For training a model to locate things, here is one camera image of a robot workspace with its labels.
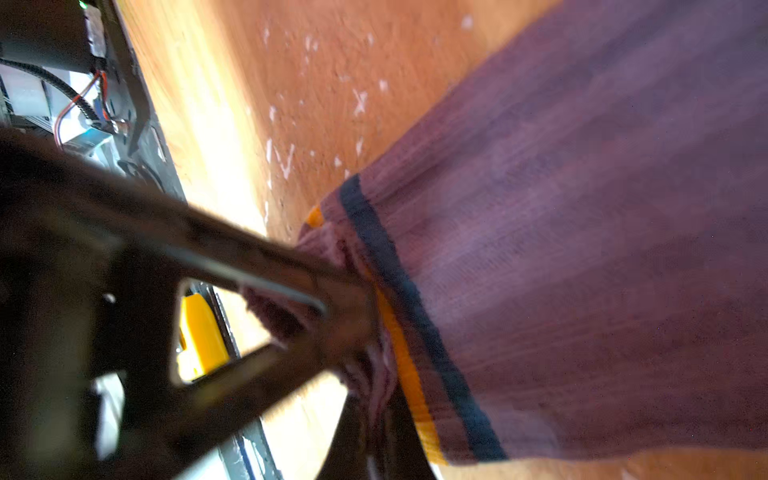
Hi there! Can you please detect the purple sock beige toe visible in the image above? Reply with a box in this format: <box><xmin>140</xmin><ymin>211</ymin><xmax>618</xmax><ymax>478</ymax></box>
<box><xmin>239</xmin><ymin>0</ymin><xmax>768</xmax><ymax>466</ymax></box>

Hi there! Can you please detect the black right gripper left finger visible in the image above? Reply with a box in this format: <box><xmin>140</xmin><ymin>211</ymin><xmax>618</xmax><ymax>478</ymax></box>
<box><xmin>1</xmin><ymin>129</ymin><xmax>378</xmax><ymax>479</ymax></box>

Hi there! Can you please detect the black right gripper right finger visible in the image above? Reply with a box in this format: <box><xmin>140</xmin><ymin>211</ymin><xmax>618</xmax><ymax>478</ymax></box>
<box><xmin>317</xmin><ymin>388</ymin><xmax>435</xmax><ymax>480</ymax></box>

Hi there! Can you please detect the yellow tape measure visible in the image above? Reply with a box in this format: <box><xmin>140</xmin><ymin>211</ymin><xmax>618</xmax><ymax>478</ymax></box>
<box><xmin>176</xmin><ymin>293</ymin><xmax>230</xmax><ymax>383</ymax></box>

